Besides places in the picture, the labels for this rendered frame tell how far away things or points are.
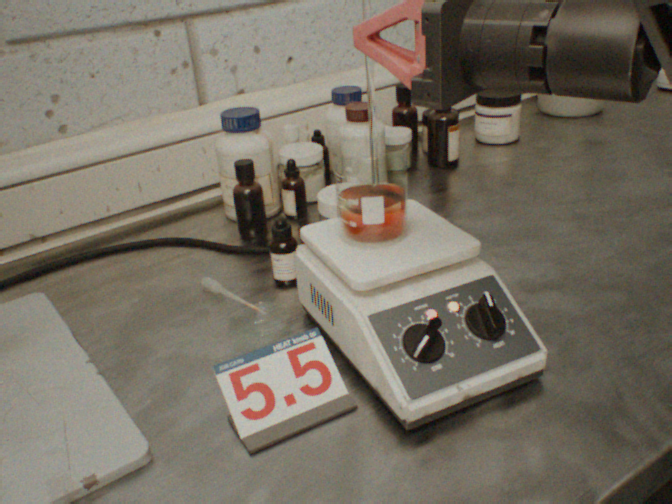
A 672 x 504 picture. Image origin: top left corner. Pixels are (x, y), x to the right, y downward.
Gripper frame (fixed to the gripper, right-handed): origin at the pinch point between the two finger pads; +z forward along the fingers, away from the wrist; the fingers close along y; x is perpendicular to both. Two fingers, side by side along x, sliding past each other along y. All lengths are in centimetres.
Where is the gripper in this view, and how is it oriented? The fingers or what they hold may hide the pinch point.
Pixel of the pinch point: (366, 36)
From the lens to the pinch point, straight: 51.9
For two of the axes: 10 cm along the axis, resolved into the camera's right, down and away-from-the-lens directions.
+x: 0.8, 8.8, 4.6
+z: -7.9, -2.3, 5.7
